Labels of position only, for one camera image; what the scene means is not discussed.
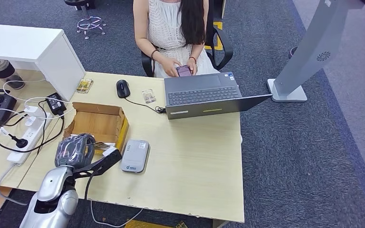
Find person's left hand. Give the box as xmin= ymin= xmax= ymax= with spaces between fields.
xmin=187 ymin=58 xmax=199 ymax=76

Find person's right hand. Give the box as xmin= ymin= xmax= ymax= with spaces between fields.
xmin=159 ymin=56 xmax=182 ymax=78

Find dark smartphone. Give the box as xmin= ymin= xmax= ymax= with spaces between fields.
xmin=175 ymin=65 xmax=192 ymax=77

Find ID card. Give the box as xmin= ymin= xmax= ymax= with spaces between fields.
xmin=141 ymin=88 xmax=157 ymax=105

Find person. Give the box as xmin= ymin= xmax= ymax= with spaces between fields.
xmin=133 ymin=0 xmax=220 ymax=79

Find patterned card packet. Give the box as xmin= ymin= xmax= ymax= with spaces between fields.
xmin=76 ymin=78 xmax=94 ymax=94

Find grey card reader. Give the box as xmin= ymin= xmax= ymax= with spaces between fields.
xmin=120 ymin=140 xmax=150 ymax=173

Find dark grey laptop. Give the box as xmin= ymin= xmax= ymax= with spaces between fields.
xmin=163 ymin=72 xmax=273 ymax=121

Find black office chair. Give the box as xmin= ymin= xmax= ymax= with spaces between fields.
xmin=141 ymin=0 xmax=234 ymax=78

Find black computer mouse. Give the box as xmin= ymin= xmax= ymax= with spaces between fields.
xmin=116 ymin=79 xmax=131 ymax=98

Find open cardboard box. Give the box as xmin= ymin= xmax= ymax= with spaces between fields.
xmin=63 ymin=101 xmax=130 ymax=155

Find chrome base stool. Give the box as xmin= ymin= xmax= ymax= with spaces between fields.
xmin=63 ymin=0 xmax=106 ymax=40

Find grey kiosk stand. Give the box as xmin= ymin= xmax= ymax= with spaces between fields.
xmin=267 ymin=0 xmax=365 ymax=104

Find black power adapter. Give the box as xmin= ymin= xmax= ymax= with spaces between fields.
xmin=45 ymin=92 xmax=67 ymax=116

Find white shelf unit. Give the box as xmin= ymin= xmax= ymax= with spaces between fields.
xmin=0 ymin=23 xmax=86 ymax=102

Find yellow object under desk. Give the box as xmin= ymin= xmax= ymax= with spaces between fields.
xmin=125 ymin=219 xmax=188 ymax=228

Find white power strip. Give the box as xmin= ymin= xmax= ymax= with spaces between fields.
xmin=7 ymin=108 xmax=53 ymax=165

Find dark lidded tumbler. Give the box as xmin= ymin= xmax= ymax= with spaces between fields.
xmin=0 ymin=58 xmax=26 ymax=91

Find black mouse cable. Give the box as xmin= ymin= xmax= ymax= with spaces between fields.
xmin=125 ymin=96 xmax=167 ymax=114

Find pale wrist camera on bracket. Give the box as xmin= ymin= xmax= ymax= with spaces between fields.
xmin=72 ymin=146 xmax=123 ymax=181

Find black adapter cable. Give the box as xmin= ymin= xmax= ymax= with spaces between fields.
xmin=36 ymin=100 xmax=66 ymax=152

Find white charger cable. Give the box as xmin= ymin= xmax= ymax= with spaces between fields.
xmin=2 ymin=79 xmax=75 ymax=120

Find black plug with cable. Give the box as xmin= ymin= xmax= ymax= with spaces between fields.
xmin=0 ymin=125 xmax=65 ymax=154

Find white cable under desk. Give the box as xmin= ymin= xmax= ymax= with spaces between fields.
xmin=90 ymin=199 xmax=144 ymax=228

